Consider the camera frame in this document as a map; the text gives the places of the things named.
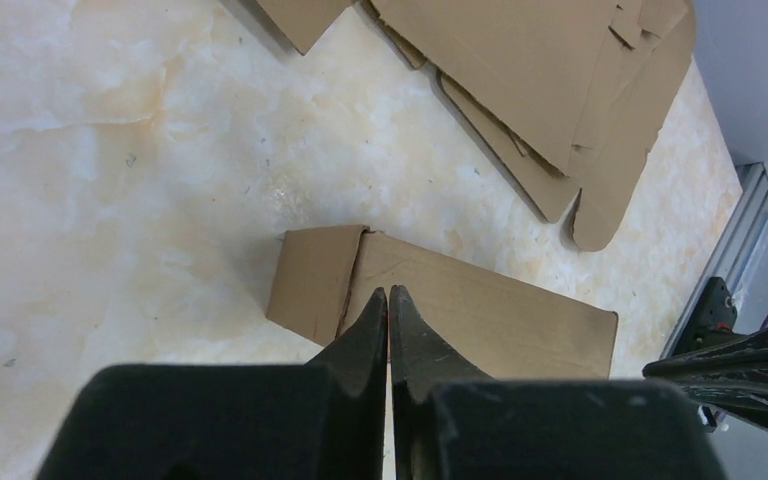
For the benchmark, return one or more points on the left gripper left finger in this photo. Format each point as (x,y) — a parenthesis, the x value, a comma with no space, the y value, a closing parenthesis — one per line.
(323,419)

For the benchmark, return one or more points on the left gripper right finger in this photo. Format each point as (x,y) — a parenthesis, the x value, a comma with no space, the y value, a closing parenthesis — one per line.
(454,421)

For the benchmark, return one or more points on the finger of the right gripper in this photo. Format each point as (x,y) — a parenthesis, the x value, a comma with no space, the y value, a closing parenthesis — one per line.
(732,377)

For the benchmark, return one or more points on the brown cardboard box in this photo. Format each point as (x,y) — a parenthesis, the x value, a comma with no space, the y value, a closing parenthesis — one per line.
(507,328)

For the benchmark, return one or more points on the stack of brown cardboard blanks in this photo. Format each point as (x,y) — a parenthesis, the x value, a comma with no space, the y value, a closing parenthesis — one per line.
(569,95)

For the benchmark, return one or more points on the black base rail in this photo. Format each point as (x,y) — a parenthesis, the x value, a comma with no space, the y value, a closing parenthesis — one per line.
(712,310)

